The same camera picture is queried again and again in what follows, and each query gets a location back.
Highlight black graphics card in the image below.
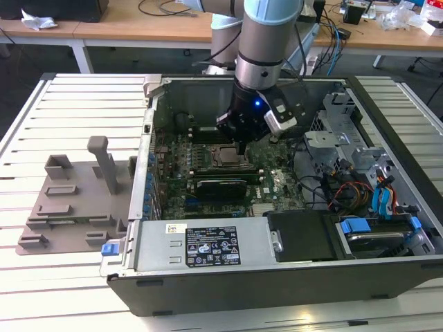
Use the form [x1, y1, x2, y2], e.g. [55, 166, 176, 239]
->
[186, 178, 248, 202]

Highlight metal socket cover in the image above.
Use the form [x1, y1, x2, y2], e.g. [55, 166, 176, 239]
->
[210, 144, 252, 168]

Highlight coloured power wire bundle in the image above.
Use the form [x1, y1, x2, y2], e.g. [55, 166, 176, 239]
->
[328, 179, 373, 212]

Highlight grey case latch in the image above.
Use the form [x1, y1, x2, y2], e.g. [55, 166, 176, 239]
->
[141, 73, 164, 98]

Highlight black camera bracket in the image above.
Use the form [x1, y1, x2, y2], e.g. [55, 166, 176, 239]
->
[257, 88, 299, 119]

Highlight silver hard disk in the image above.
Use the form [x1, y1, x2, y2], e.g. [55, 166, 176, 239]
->
[345, 230, 406, 259]

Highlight CPU socket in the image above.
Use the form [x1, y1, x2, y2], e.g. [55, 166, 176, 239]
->
[209, 142, 253, 170]

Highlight silver drive cage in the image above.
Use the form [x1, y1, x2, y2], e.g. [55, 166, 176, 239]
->
[303, 91, 395, 183]

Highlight blue disk carrier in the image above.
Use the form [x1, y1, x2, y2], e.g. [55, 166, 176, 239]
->
[334, 214, 428, 261]

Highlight black chair base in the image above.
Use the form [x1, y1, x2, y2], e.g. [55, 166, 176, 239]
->
[407, 55, 443, 73]

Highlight black plastic drive cover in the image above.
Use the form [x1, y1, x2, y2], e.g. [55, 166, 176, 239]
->
[266, 210, 338, 264]

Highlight silver chipset heatsink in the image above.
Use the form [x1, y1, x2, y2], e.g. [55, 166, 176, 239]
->
[251, 203, 275, 218]

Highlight silver power supply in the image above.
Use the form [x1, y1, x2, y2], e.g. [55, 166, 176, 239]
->
[133, 219, 278, 273]

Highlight wooden desk white legs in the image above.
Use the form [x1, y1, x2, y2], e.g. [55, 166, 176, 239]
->
[0, 0, 213, 75]
[311, 0, 443, 70]

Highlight white cardboard box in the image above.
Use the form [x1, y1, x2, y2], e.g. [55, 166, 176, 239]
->
[424, 19, 443, 36]

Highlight blue flat data cable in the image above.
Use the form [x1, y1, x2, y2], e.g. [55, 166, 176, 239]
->
[372, 174, 397, 222]

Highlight crumpled white paper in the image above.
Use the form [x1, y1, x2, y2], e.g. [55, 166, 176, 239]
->
[20, 8, 59, 31]

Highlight white power strip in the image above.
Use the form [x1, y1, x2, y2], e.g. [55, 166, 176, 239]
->
[300, 52, 322, 75]

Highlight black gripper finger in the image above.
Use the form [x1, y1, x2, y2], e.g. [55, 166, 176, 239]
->
[215, 111, 245, 156]
[241, 118, 272, 156]

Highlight clear plastic bags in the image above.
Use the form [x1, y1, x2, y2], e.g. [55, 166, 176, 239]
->
[379, 1, 426, 30]

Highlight black PC case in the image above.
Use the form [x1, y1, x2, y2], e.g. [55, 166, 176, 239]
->
[100, 74, 443, 317]

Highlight black internal cable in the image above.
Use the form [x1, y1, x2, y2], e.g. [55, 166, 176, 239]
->
[289, 137, 333, 210]

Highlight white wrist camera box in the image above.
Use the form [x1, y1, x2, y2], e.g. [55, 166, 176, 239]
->
[263, 109, 299, 135]

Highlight grey parts rack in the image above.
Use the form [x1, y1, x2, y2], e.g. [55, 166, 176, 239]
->
[15, 136, 139, 257]

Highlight large black box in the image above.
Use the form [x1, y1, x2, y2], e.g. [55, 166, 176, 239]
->
[0, 0, 109, 24]

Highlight green RAM stick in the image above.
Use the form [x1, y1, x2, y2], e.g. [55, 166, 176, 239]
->
[46, 216, 91, 225]

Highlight green motherboard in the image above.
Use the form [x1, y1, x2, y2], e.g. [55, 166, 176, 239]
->
[152, 126, 309, 221]

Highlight silver CPU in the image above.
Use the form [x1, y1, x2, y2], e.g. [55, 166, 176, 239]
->
[219, 147, 243, 164]

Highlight small black box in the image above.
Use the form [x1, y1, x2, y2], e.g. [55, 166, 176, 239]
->
[341, 3, 367, 26]

